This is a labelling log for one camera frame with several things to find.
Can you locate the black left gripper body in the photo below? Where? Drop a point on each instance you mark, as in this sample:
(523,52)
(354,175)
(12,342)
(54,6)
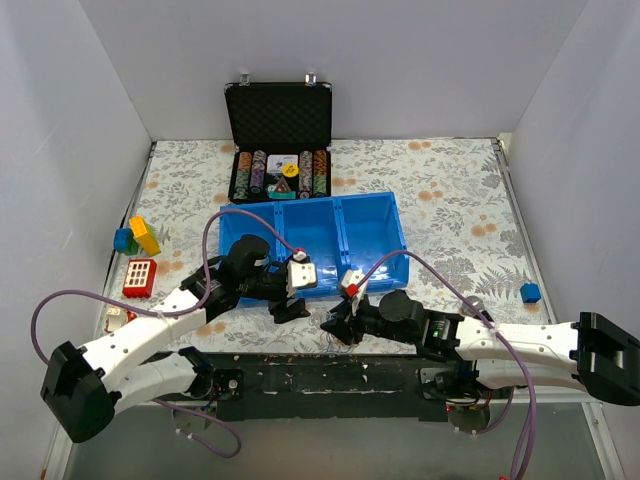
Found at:
(282,296)

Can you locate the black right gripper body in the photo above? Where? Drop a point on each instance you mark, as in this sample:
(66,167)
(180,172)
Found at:
(354,325)

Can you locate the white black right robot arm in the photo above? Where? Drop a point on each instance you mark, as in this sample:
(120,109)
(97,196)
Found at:
(592,355)

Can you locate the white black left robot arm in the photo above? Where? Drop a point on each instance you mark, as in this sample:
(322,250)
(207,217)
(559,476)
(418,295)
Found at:
(86,386)

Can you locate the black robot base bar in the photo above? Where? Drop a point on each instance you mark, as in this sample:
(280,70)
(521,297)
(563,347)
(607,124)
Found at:
(320,386)

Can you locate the blue three-compartment plastic bin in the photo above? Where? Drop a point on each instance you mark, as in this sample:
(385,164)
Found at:
(339,233)

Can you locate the floral table mat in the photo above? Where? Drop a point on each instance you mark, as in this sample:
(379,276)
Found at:
(436,217)

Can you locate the red white window brick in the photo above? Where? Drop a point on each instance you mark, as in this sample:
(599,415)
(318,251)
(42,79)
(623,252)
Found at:
(139,279)

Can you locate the yellow toy brick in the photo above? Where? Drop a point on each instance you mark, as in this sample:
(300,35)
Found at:
(144,235)

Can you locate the blue toy cube right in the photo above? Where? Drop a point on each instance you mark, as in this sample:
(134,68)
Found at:
(530,293)

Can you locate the green toy brick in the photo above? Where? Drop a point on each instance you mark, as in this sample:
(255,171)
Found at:
(132,249)

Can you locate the black poker chip case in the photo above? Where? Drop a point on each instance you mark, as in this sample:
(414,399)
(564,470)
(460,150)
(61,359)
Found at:
(282,136)

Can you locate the blue toy brick left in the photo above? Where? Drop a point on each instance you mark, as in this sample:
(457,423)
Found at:
(123,238)

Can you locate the white red toy piece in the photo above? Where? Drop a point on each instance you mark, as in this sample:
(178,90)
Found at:
(116,318)

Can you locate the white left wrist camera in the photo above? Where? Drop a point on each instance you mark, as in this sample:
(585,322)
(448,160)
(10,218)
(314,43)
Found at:
(300,276)

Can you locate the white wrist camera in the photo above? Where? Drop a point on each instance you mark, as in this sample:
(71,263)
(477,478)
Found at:
(351,284)
(300,276)

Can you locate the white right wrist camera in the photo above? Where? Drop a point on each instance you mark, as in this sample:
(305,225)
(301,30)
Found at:
(351,284)

